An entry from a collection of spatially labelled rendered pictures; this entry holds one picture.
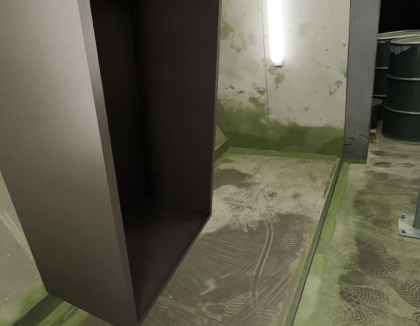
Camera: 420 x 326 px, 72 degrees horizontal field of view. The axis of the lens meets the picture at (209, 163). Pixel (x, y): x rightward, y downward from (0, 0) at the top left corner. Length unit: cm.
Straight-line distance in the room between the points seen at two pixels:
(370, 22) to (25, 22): 223
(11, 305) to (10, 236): 32
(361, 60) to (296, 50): 49
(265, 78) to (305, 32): 48
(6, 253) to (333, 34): 248
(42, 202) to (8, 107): 24
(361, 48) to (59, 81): 222
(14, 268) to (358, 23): 259
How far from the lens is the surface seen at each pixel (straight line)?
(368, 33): 252
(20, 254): 179
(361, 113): 263
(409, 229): 209
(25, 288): 178
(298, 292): 158
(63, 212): 80
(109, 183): 63
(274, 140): 286
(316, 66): 259
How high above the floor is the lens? 124
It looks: 25 degrees down
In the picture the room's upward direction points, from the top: 10 degrees counter-clockwise
